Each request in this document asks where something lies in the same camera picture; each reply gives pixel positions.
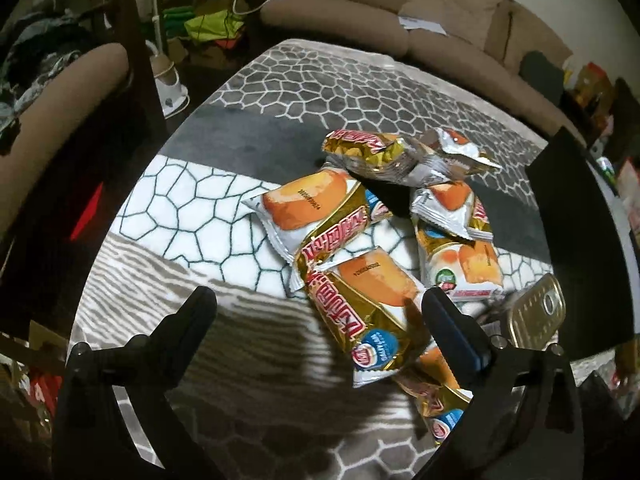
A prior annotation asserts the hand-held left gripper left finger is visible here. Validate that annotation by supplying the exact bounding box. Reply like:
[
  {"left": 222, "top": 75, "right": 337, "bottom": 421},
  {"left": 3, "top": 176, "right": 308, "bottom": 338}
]
[{"left": 52, "top": 285, "right": 221, "bottom": 480}]

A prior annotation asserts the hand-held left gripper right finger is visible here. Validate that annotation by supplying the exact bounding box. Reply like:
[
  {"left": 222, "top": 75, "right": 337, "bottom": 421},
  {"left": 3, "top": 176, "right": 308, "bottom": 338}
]
[{"left": 400, "top": 287, "right": 586, "bottom": 480}]

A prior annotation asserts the gold tin can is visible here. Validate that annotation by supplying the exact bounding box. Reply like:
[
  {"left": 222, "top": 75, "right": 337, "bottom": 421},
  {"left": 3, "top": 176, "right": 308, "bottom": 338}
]
[{"left": 492, "top": 272, "right": 567, "bottom": 350}]

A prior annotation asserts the pile of cake snack packets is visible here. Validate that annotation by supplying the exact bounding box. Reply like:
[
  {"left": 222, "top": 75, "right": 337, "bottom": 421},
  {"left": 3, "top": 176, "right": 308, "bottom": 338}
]
[{"left": 241, "top": 127, "right": 505, "bottom": 447}]

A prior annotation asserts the black box with white inside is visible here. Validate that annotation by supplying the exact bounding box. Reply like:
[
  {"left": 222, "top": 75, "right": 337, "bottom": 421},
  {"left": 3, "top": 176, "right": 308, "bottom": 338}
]
[{"left": 525, "top": 127, "right": 637, "bottom": 361}]

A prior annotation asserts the white floor lamp base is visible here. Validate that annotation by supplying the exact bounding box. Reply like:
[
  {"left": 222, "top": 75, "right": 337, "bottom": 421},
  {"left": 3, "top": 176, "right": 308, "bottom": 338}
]
[{"left": 151, "top": 10, "right": 190, "bottom": 119}]

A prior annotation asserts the grey patterned blanket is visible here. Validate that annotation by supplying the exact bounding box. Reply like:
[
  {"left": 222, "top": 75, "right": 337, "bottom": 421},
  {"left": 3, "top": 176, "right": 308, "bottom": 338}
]
[{"left": 70, "top": 37, "right": 621, "bottom": 480}]

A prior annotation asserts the beige armchair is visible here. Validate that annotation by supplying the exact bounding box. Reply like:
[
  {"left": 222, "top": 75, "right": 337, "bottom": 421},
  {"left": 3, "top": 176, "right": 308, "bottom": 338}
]
[{"left": 0, "top": 42, "right": 132, "bottom": 233}]

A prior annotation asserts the dark grey cushion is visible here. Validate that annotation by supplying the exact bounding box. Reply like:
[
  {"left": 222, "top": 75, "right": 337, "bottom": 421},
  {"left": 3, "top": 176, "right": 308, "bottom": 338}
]
[{"left": 520, "top": 51, "right": 566, "bottom": 107}]

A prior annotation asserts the beige sofa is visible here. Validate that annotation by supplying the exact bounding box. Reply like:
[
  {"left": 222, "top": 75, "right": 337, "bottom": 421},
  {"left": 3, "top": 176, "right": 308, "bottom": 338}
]
[{"left": 260, "top": 0, "right": 587, "bottom": 147}]

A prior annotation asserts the green plastic bag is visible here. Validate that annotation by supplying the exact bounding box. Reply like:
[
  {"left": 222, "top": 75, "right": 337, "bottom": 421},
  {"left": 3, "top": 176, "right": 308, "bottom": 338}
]
[{"left": 184, "top": 9, "right": 247, "bottom": 45}]

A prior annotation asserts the white paper sheet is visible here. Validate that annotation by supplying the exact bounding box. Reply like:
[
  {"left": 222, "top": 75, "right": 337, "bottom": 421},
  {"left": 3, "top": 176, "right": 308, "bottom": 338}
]
[{"left": 400, "top": 14, "right": 448, "bottom": 36}]

